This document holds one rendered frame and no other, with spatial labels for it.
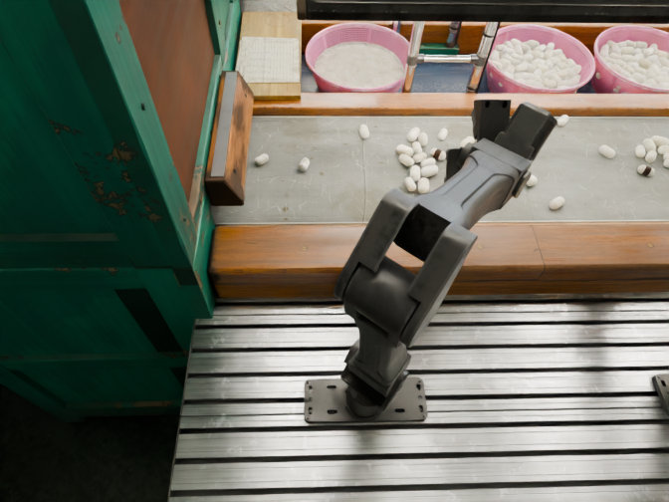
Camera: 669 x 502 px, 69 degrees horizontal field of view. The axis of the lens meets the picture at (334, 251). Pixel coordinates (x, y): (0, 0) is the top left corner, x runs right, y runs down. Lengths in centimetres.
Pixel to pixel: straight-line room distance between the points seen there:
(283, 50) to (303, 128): 24
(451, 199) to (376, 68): 82
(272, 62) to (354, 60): 22
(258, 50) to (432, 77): 46
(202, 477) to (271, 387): 17
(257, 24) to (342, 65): 24
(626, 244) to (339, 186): 54
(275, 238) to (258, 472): 38
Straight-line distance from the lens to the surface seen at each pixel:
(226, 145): 89
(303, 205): 95
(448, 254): 44
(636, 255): 102
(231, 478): 82
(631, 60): 154
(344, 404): 83
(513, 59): 138
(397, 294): 45
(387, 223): 45
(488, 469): 86
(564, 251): 96
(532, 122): 70
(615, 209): 111
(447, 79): 139
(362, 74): 126
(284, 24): 135
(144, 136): 58
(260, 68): 120
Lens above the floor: 147
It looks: 56 degrees down
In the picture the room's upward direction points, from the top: 3 degrees clockwise
